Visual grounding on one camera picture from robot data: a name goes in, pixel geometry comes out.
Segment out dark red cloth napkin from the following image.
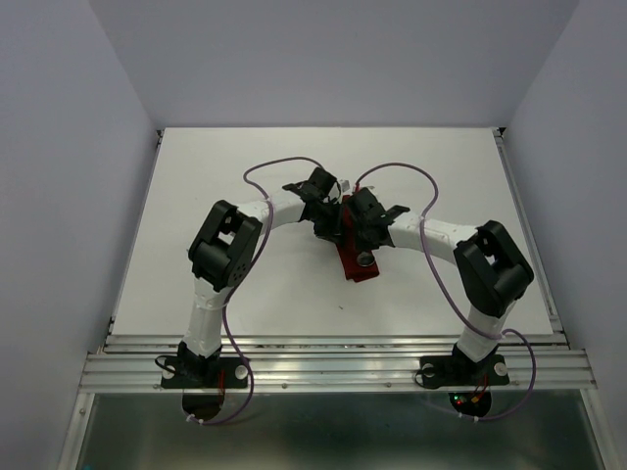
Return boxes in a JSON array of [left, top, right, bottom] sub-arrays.
[[335, 194, 380, 283]]

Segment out silver metal spoon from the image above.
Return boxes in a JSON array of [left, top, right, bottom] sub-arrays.
[[356, 252, 375, 267]]

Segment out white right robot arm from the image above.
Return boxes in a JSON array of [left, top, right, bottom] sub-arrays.
[[344, 188, 534, 382]]

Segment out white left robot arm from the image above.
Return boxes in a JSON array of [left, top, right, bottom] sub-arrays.
[[177, 167, 349, 386]]

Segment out aluminium right side rail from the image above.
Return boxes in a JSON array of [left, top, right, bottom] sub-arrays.
[[491, 127, 570, 347]]

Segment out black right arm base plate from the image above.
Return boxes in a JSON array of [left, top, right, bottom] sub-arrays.
[[413, 354, 509, 390]]

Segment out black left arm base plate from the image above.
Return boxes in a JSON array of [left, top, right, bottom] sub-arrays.
[[154, 355, 249, 390]]

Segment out aluminium front frame rail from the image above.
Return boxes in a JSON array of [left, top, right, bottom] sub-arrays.
[[78, 332, 597, 394]]

